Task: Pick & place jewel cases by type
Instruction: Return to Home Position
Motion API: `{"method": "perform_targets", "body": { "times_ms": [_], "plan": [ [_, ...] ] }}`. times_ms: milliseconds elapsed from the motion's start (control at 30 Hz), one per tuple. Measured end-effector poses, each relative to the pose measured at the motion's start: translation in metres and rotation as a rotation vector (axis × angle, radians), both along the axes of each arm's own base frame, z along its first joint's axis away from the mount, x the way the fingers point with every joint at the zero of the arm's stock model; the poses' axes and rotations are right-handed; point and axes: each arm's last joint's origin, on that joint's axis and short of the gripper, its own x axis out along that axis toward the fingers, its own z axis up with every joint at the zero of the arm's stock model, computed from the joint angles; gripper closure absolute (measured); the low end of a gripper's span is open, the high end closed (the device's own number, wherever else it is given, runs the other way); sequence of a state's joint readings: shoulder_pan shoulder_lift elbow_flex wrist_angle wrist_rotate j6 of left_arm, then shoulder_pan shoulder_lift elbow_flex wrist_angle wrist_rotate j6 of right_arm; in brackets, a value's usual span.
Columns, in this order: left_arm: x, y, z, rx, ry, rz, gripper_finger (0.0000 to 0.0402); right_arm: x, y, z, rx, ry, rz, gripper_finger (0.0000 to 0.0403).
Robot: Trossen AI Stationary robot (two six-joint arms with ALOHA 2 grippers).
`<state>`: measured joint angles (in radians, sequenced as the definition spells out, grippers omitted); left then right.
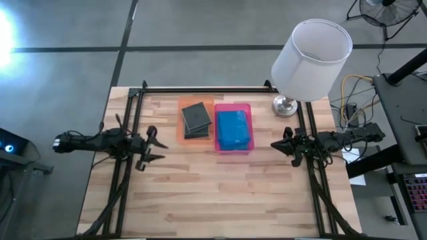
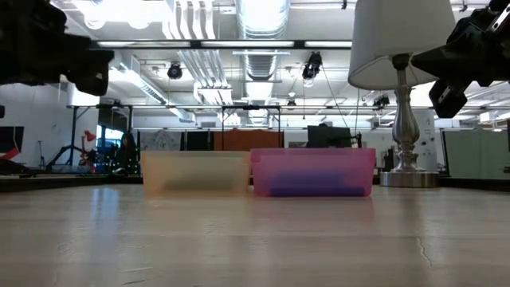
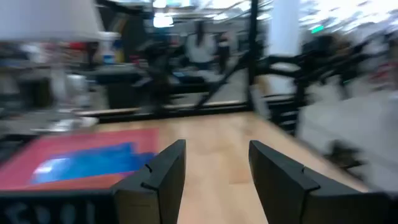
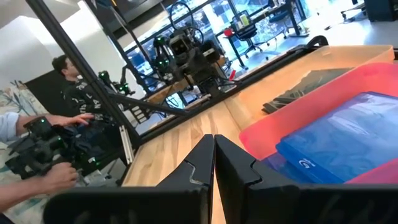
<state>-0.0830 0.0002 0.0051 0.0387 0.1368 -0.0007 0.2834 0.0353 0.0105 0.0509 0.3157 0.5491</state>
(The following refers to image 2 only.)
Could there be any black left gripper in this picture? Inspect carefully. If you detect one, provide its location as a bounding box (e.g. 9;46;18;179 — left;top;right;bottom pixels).
0;0;115;96

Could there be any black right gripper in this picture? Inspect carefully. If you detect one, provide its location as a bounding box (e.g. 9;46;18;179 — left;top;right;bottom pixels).
410;0;510;119

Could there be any clear grey jewel case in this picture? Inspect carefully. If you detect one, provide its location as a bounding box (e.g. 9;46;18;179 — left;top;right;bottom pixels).
167;179;236;187

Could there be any blue jewel case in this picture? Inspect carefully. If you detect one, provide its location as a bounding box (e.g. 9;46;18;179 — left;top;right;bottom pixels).
269;185;367;198

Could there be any silver lamp base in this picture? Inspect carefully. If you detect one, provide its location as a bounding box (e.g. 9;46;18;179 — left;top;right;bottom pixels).
378;53;440;188

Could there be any white lamp shade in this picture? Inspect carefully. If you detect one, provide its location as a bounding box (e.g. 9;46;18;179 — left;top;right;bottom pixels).
347;0;457;91

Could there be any pale green partition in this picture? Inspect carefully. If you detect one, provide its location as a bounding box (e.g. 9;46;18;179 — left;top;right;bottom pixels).
441;129;510;179

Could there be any black hanging spotlight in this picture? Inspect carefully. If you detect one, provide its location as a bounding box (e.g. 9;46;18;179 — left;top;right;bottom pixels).
167;61;184;81
301;51;324;81

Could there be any person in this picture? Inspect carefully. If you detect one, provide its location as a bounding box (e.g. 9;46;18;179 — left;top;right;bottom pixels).
114;132;139;176

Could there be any pink translucent plastic bin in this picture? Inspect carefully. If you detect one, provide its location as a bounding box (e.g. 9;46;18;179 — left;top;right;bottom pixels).
249;147;377;199

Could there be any orange translucent plastic bin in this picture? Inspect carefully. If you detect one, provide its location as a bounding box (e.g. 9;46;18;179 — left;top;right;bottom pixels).
140;150;252;197

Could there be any black monitor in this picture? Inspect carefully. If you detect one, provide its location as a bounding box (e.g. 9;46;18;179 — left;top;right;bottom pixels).
306;125;354;149

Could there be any brown partition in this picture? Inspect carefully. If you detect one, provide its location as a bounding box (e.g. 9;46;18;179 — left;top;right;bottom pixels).
213;129;285;152

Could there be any black metal rig frame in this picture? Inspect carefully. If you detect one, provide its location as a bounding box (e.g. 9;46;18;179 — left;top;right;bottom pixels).
65;104;135;172
221;104;282;151

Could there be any silver ceiling duct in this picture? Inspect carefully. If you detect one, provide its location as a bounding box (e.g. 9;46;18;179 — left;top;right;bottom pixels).
234;0;292;81

